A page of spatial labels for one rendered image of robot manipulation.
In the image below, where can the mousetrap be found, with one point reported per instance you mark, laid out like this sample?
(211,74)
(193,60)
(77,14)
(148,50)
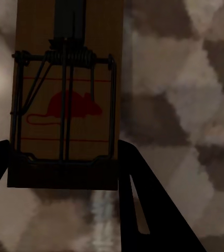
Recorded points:
(65,115)

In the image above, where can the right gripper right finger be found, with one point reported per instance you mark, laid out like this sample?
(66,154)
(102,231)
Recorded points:
(169,231)

